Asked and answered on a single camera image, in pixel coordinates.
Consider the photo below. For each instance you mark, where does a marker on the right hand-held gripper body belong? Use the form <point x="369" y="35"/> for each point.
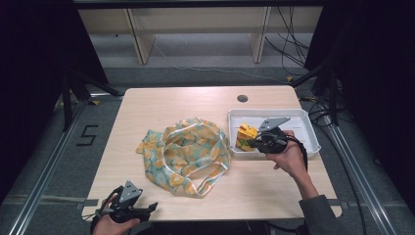
<point x="272" y="140"/>

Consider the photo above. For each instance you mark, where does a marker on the black metal stand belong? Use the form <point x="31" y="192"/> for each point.
<point x="329" y="88"/>
<point x="68" y="104"/>

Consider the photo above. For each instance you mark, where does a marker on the person's right hand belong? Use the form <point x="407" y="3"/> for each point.
<point x="290" y="160"/>

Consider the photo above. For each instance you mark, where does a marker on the person's left hand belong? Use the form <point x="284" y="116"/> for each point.
<point x="109" y="226"/>

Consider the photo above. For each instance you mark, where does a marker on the yellow orange toy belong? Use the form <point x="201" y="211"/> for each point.
<point x="246" y="135"/>

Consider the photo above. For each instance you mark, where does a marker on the aluminium floor rail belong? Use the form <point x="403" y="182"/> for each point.
<point x="45" y="176"/>
<point x="359" y="179"/>

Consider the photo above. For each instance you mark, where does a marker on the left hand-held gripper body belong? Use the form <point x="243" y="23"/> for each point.
<point x="129" y="193"/>

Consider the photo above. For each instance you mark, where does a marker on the white plastic tray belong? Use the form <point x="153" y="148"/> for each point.
<point x="303" y="125"/>

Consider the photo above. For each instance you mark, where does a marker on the lemon print cloth bag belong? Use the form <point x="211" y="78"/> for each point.
<point x="182" y="153"/>

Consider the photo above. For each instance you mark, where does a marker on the dark curtain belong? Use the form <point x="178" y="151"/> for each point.
<point x="378" y="81"/>
<point x="36" y="81"/>

